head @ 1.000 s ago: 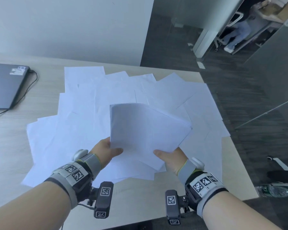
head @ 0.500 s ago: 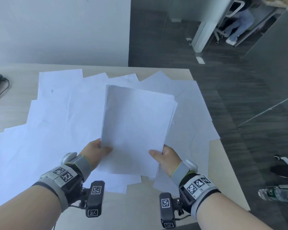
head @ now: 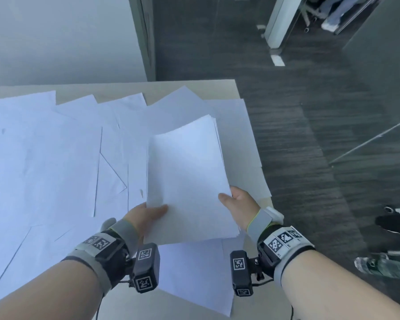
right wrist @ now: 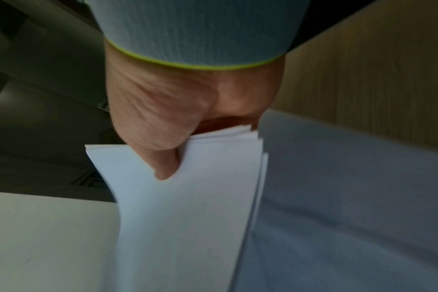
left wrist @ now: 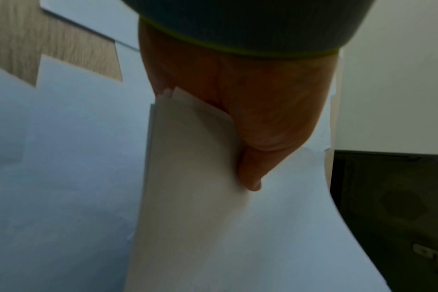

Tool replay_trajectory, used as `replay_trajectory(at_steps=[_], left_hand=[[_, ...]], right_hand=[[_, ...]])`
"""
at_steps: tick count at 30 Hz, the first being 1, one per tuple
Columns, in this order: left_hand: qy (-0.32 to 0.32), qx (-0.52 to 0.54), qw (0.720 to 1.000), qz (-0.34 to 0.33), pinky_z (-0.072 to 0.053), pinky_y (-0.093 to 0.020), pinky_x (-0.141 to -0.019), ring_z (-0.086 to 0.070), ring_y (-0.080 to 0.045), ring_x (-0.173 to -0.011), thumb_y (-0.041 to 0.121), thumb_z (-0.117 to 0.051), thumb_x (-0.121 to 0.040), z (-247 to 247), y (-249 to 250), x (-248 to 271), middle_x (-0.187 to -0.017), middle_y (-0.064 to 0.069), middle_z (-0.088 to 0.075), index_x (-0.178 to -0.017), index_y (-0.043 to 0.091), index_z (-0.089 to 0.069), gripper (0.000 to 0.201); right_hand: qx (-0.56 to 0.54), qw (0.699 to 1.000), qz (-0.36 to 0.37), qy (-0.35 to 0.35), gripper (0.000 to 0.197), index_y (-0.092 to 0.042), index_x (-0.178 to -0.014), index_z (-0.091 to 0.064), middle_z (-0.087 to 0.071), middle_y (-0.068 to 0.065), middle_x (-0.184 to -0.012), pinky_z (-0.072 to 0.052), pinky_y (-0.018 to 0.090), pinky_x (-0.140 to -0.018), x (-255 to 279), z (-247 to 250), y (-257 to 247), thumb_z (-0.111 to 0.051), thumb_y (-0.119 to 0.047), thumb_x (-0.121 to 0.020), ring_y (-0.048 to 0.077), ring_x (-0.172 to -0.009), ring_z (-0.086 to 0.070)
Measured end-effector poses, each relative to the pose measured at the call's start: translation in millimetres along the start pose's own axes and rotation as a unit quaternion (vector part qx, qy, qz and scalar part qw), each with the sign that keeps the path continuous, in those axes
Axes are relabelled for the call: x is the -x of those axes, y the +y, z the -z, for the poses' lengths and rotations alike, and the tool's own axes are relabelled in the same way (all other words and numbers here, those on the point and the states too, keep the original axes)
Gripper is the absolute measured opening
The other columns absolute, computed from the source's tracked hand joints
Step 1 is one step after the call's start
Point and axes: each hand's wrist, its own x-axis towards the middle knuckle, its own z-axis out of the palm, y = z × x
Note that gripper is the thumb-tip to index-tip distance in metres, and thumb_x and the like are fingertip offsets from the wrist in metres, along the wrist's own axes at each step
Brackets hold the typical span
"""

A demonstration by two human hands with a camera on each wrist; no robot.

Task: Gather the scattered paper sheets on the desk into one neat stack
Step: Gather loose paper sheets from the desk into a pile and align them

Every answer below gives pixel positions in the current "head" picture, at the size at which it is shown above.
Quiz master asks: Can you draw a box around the person's left hand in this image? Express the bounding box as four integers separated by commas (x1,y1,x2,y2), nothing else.
122,202,169,238

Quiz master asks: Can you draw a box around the light wooden table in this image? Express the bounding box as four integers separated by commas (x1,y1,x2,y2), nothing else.
0,80,273,320

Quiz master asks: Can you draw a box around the clear plastic water bottle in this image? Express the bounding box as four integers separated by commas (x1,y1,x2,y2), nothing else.
354,252,400,280

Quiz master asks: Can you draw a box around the grey office chair base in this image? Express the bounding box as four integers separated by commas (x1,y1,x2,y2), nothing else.
301,4,322,33

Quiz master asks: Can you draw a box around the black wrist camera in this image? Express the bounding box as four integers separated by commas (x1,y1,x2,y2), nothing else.
230,250,254,296
130,243,161,293

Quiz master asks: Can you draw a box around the person's left forearm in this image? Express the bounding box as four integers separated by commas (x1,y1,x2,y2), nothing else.
0,260,102,320

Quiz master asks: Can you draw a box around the person's right forearm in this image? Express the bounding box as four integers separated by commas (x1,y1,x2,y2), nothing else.
281,249,400,320

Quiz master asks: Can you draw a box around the stack of white sheets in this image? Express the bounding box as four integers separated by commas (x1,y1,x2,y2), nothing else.
143,115,240,245

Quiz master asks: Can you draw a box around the person's right hand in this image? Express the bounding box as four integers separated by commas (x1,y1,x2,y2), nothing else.
218,185,261,232

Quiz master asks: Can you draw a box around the white pillar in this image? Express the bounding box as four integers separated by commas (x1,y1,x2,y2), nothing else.
264,0,307,49

